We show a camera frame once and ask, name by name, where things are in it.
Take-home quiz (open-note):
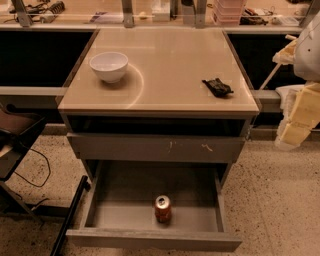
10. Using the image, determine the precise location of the black floor cable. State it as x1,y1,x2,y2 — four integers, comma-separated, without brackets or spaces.
13,146,52,188

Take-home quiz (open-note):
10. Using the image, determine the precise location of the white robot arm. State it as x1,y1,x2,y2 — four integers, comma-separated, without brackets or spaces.
272,12,320,150

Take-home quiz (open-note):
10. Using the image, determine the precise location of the white object on ledge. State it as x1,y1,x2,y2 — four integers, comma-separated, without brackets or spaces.
276,84,303,110

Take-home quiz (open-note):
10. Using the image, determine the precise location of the dark chair at left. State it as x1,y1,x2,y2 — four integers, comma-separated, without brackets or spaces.
0,108,46,222

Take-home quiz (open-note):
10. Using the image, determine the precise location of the white stick with tip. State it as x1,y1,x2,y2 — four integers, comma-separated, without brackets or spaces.
259,34,298,90

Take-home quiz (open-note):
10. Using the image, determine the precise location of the grey drawer cabinet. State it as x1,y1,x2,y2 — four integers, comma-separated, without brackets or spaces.
59,27,259,180

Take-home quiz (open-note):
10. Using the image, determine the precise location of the open grey middle drawer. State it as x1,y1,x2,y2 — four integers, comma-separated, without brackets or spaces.
67,161,241,252

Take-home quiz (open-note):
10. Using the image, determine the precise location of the white ceramic bowl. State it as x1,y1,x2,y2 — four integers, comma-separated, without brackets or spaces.
89,52,129,83

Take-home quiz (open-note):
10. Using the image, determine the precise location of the black metal bar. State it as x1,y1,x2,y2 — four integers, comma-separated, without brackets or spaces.
50,175,90,256

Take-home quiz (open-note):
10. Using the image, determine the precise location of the black crumpled snack bag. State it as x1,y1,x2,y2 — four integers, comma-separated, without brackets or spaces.
203,78,233,98

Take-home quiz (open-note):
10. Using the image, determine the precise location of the closed grey top drawer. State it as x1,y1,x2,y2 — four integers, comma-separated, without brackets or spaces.
67,133,244,163

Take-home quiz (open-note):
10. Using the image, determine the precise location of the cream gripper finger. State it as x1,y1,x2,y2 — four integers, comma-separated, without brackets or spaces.
275,83,320,150
272,40,297,65

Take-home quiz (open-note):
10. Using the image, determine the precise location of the red coke can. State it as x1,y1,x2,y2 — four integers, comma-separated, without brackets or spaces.
154,195,171,223

